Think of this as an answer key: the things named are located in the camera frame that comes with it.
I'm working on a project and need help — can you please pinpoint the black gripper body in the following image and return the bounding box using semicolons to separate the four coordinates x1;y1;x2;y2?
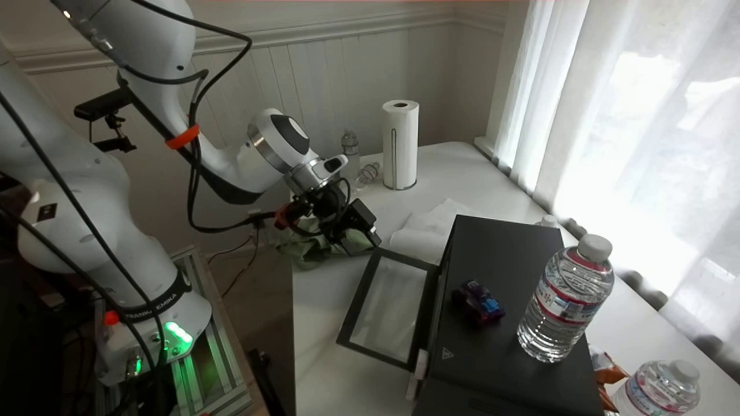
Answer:
292;178;365;235

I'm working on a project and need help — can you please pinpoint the black framed tray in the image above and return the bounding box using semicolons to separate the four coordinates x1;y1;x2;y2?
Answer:
335;246;441;374

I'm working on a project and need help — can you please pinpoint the black toaster oven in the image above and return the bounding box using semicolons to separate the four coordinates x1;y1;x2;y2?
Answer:
413;212;602;416

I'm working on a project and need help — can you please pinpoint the crushed clear plastic bottle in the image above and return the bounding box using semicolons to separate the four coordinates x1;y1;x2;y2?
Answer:
354;158;386;188

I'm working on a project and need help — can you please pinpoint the white paper towel roll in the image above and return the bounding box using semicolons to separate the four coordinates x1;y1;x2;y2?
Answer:
382;96;423;192

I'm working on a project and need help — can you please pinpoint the small blue toy car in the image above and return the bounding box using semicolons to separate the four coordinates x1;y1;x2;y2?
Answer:
449;278;508;327

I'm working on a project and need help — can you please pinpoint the black table leg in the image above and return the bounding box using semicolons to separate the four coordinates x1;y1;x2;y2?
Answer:
246;346;288;416

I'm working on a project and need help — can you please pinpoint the wood framed robot platform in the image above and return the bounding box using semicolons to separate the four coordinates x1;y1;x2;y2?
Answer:
166;244;261;416

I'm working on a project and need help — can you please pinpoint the orange snack packet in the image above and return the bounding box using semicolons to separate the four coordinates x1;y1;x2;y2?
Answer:
590;349;631;416

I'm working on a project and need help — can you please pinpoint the white sheer curtain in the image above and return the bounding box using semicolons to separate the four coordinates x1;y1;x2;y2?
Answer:
483;0;740;381

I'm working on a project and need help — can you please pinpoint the plastic container with lid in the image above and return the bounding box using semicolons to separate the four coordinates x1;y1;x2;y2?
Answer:
623;355;702;416

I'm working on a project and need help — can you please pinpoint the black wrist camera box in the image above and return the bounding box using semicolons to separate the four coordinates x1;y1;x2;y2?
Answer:
345;197;383;249

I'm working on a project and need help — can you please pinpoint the orange cable tie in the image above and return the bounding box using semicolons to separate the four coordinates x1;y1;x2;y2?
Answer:
164;123;204;152

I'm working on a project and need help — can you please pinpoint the black base cable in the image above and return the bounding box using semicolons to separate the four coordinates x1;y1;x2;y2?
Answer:
0;90;169;374

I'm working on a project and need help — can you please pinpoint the black camera on mount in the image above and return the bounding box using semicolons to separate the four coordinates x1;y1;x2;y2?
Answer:
72;85;139;154

